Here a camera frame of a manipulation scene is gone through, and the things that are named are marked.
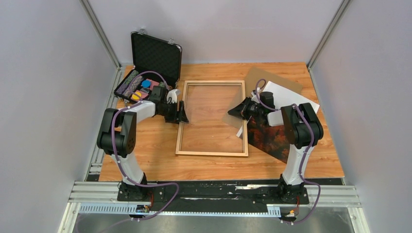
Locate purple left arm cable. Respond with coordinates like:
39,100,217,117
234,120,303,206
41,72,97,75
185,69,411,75
111,70,180,222

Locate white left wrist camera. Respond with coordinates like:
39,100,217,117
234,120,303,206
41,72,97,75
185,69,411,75
166,89,181,104

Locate aluminium corner post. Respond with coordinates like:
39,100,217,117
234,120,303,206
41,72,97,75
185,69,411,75
80,0,121,70
307,0,352,70

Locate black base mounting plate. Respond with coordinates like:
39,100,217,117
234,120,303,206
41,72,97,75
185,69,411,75
117,179,309,213

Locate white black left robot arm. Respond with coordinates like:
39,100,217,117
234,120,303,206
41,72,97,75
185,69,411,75
97,86,189,200

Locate white slotted cable duct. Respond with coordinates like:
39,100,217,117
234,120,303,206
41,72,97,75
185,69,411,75
78,204,281,217

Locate black poker chip case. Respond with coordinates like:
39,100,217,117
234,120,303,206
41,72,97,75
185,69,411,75
113,30,183,103

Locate clear acrylic sheet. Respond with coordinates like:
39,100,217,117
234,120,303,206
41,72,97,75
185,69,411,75
180,84,244,153

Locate brown cardboard backing board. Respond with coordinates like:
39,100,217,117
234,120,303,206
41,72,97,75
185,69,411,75
222,67,303,128

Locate aluminium right corner post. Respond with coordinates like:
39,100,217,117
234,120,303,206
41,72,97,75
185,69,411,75
307,0,352,70

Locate autumn forest photo print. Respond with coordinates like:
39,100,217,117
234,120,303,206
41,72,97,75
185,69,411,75
236,81,321,164

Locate aluminium rail frame front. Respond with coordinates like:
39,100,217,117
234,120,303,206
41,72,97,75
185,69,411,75
59,180,369,233

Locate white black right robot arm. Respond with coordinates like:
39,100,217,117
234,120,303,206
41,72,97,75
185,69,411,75
228,91,324,203

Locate yellow round chip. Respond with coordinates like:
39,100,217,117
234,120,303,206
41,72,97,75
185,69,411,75
131,92,142,100

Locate aluminium left corner post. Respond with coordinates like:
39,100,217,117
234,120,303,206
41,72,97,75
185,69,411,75
80,0,121,70

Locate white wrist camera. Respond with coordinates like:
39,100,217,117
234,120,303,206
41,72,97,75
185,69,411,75
251,90,260,103
166,89,181,104

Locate light wooden picture frame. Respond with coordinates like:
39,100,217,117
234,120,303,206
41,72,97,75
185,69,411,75
175,80,249,158

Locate blue round chip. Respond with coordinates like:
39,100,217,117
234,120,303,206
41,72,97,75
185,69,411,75
141,80,152,88

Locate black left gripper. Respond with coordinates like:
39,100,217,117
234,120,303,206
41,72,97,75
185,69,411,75
159,101,190,125

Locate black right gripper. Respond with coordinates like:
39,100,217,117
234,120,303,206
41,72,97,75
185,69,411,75
227,97,263,121

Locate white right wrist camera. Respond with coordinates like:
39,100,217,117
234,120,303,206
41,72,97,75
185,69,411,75
251,90,260,103

